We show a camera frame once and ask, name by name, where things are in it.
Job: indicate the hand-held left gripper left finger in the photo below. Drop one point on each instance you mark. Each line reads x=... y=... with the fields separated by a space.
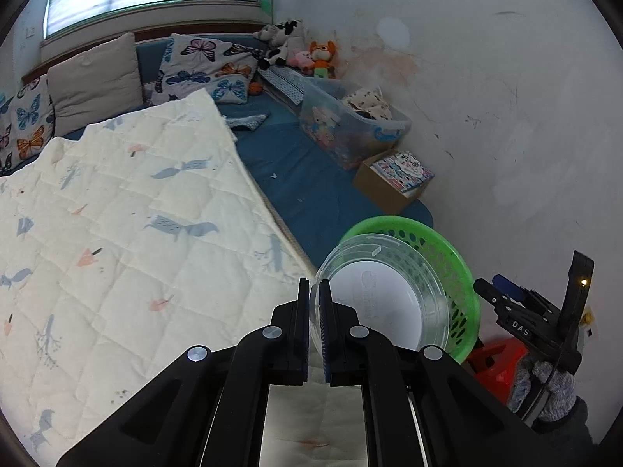
x=304 y=323

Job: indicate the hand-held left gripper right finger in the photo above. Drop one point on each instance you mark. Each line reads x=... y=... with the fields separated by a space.
x=326 y=335

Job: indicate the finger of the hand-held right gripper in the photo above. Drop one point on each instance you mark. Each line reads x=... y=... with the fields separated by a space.
x=496 y=301
x=506 y=284

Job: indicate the green plastic basket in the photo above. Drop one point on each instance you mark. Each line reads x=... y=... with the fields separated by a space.
x=452 y=272

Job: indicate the clear plastic container lid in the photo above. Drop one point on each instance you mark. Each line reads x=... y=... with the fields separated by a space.
x=389 y=301

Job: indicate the person's right forearm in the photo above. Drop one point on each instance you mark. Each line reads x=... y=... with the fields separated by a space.
x=569 y=428

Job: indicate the person's right hand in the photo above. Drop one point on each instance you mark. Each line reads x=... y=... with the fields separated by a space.
x=555 y=394

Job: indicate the red plastic stool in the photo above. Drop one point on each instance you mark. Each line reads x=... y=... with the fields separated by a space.
x=491 y=365

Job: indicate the blue bed sheet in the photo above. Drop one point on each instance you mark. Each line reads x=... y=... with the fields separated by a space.
x=301 y=180

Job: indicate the brown cardboard box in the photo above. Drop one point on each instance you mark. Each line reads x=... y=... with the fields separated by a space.
x=377 y=192

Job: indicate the colourful picture book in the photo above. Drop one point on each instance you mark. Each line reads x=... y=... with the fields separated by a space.
x=404 y=170

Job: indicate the clear plastic storage bin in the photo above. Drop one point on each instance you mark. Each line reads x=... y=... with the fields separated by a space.
x=336 y=131

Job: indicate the white quilted blanket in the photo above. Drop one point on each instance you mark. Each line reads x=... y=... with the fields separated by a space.
x=121 y=253

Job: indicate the grey patterned folded blanket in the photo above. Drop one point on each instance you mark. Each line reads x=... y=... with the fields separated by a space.
x=248 y=121

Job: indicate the cream patterned cloth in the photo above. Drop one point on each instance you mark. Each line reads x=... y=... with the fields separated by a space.
x=367 y=102

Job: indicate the white toy keyboard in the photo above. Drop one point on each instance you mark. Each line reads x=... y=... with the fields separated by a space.
x=287 y=85

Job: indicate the small orange ball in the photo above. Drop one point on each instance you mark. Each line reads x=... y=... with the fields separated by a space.
x=256 y=89

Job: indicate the pink plush toy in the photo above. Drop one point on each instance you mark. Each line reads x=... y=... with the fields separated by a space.
x=301 y=61

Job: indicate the orange fox plush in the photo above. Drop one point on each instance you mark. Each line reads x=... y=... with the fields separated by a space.
x=322 y=58

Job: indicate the large butterfly print pillow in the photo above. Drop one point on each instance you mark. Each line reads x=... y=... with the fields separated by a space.
x=204 y=68

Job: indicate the black white cow plush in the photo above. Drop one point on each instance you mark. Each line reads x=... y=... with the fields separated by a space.
x=284 y=41

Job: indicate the grey plush toy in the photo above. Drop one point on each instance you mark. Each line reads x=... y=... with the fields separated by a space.
x=265 y=33

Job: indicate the beige pillow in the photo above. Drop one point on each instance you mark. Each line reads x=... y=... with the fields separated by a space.
x=92 y=78

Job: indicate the small butterfly print pillow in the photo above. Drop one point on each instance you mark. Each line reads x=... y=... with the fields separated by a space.
x=27 y=126

